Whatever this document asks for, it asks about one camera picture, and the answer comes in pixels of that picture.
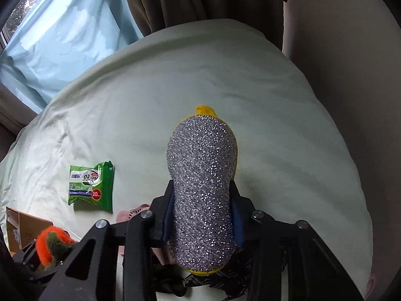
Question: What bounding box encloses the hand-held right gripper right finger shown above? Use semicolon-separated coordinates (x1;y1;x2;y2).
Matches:
229;180;367;301

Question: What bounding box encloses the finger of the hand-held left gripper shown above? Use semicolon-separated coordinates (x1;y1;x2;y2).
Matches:
12;240;63;289

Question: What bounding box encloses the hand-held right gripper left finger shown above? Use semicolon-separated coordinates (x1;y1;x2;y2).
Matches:
42;180;176;301

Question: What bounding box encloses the silver glitter scrub sponge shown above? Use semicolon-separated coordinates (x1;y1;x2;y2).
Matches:
166;105;240;277

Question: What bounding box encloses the pink soft cloth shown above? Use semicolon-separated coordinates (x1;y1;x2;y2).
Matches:
117;204;176;265

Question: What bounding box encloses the orange green plush toy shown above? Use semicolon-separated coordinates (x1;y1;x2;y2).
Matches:
37;226;79;271

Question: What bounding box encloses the brown cardboard box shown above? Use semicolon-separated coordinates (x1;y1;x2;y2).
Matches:
6;206;54;258

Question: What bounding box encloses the black patterned cloth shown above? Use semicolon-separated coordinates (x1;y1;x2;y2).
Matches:
157;247;284;299

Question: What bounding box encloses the green wet wipes packet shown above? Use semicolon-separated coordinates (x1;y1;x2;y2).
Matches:
68;161;115;212

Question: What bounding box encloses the pale green bed sheet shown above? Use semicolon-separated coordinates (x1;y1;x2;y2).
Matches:
0;19;374;301

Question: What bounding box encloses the small pink object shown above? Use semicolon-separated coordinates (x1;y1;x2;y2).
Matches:
364;273;377;299

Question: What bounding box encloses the light blue curtain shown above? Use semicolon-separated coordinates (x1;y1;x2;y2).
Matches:
0;0;145;108

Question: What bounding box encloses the brown curtain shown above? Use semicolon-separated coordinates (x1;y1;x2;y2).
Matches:
115;0;290;51

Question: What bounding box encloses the window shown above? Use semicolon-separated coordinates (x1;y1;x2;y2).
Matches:
0;0;65;49

